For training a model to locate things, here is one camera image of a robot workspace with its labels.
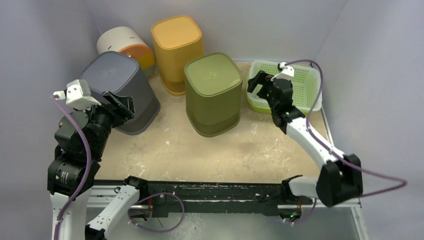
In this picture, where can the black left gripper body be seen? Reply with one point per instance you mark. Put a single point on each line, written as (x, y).
(106, 118)

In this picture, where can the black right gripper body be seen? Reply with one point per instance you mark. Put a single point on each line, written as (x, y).
(266, 87)

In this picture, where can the white mesh tray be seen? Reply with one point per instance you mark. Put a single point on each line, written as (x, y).
(270, 67)

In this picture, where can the grey mesh basket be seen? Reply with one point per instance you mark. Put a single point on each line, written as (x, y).
(122, 75)

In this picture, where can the olive green mesh basket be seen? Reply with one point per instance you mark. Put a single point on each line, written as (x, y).
(213, 92)

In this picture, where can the orange mesh basket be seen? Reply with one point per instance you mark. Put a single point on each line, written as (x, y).
(177, 41)

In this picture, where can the lime green tray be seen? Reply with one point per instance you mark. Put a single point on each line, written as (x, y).
(304, 94)

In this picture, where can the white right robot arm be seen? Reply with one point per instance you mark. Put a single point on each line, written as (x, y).
(339, 177)

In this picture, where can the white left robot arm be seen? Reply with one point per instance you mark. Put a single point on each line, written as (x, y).
(81, 140)

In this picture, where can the round pastel drawer cabinet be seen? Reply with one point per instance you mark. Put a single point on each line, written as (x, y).
(125, 40)

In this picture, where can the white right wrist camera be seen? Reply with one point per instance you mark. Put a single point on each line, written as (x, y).
(286, 72)

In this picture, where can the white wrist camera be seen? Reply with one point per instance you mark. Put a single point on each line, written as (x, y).
(286, 72)
(77, 95)

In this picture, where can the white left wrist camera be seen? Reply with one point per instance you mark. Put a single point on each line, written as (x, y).
(77, 95)

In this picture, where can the aluminium frame rail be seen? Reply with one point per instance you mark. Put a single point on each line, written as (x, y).
(202, 193)

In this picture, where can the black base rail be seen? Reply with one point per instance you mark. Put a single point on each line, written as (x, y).
(210, 208)

